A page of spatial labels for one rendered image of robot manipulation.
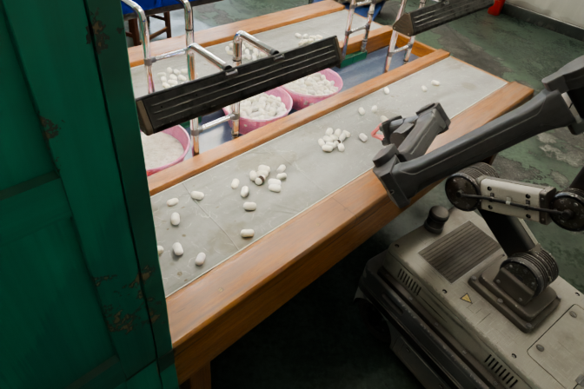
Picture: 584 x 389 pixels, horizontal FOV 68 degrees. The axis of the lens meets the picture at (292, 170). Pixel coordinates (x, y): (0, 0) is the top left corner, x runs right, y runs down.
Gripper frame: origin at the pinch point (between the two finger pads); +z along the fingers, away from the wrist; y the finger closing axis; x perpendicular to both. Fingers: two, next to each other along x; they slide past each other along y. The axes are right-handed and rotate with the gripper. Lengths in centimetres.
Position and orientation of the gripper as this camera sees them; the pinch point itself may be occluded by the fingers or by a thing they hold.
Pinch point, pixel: (373, 134)
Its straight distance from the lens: 144.4
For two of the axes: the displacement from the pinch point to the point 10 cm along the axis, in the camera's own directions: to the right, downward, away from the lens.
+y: -7.3, 3.8, -5.6
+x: 3.6, 9.2, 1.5
